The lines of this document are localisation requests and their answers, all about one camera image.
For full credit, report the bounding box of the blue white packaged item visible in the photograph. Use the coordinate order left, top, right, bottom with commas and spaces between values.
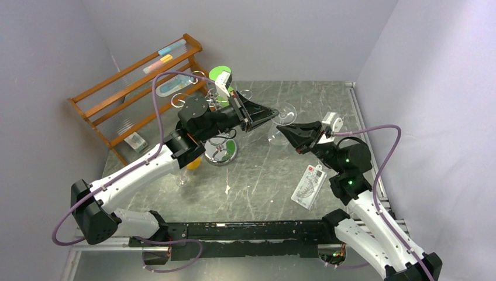
156, 74, 194, 97

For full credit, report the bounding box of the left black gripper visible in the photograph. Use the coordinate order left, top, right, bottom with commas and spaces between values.
201, 93, 281, 144

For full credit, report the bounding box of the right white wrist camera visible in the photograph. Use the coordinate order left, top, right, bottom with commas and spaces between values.
317, 112, 343, 144

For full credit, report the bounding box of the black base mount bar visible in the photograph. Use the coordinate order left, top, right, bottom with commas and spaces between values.
128, 209, 350, 261

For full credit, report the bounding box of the orange plastic wine glass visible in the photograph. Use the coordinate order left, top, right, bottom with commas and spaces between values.
186, 157, 201, 170

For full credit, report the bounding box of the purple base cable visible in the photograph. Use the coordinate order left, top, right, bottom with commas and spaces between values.
132, 237, 204, 273
323, 232, 387, 270

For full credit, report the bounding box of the white packaged ruler card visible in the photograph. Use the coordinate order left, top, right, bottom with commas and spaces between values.
291, 165, 327, 210

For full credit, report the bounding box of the green plastic wine glass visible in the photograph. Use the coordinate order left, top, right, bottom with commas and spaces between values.
209, 66, 232, 108

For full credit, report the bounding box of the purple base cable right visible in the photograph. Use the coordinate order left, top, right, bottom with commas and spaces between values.
323, 232, 387, 270

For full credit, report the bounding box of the clear wine glass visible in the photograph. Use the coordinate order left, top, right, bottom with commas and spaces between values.
267, 102, 297, 146
174, 173, 191, 187

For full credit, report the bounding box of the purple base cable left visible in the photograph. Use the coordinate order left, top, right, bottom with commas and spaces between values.
132, 237, 204, 273

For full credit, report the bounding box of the blue marker pen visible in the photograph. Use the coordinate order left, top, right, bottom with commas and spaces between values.
157, 39, 187, 56

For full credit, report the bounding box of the chrome wine glass rack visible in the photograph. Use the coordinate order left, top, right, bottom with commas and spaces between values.
164, 95, 237, 168

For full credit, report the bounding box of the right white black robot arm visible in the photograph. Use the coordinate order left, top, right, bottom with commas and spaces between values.
277, 121, 443, 280

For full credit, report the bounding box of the pink yellow marker pen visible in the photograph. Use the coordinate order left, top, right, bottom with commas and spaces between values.
143, 54, 173, 74

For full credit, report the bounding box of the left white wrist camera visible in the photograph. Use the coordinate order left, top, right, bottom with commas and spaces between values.
215, 71, 232, 100

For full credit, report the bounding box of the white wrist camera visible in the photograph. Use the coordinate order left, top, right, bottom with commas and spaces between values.
317, 112, 343, 144
215, 71, 232, 100

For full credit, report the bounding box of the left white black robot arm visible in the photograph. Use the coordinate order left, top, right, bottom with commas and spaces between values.
70, 92, 280, 246

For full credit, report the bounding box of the small teal white box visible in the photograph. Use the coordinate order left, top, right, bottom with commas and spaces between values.
124, 132, 148, 153

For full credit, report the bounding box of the wooden shelf rack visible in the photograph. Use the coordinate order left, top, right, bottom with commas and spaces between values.
68, 33, 208, 165

